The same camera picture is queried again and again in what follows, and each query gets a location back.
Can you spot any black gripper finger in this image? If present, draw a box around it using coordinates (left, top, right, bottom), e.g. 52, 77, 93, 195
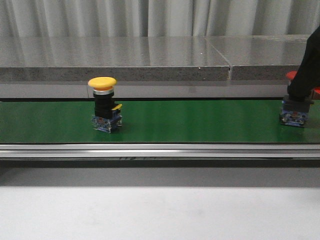
287, 26, 320, 102

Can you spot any red mushroom push button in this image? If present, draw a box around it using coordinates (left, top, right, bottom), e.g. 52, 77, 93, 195
279, 71, 314, 128

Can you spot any yellow mushroom push button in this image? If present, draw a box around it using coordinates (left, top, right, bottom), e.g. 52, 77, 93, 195
88, 76, 122, 133

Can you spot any red object behind counter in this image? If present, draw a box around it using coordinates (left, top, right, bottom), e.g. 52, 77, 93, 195
310, 87, 320, 100

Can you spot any grey stone counter slab right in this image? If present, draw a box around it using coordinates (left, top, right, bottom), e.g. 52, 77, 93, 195
205, 34, 309, 81

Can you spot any grey stone counter slab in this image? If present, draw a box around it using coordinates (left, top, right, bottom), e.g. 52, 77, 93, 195
205, 34, 309, 81
0, 37, 229, 83

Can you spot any white counter base panel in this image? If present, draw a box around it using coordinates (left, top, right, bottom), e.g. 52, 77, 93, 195
0, 80, 289, 99

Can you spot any green conveyor belt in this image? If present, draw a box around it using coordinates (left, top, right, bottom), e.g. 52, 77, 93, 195
0, 99, 320, 144

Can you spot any grey pleated curtain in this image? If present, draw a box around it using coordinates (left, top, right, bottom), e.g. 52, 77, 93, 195
0, 0, 320, 37

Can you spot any aluminium conveyor side rail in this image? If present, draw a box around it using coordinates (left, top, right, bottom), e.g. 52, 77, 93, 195
0, 143, 320, 159

